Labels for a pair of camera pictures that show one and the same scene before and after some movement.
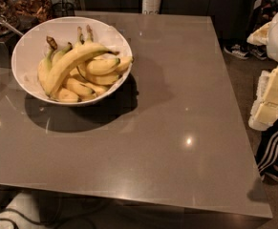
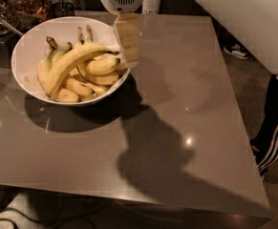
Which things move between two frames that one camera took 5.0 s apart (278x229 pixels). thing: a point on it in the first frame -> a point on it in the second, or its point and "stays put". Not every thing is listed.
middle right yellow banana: x=101 y=66 stays put
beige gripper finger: x=273 y=96 -> x=127 y=30
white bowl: x=32 y=44 stays put
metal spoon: x=2 y=19 stays put
